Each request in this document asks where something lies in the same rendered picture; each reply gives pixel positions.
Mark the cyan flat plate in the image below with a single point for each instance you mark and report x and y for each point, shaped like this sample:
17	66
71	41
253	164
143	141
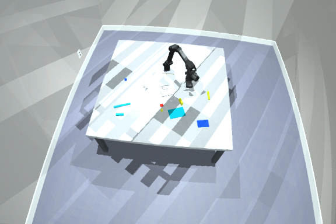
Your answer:
176	113

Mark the blue flat rectangular pad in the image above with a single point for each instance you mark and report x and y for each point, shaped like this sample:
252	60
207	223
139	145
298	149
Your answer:
203	123

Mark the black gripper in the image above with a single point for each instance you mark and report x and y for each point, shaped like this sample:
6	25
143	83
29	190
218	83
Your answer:
188	81

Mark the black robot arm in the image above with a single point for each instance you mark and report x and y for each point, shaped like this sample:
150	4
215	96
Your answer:
175	48

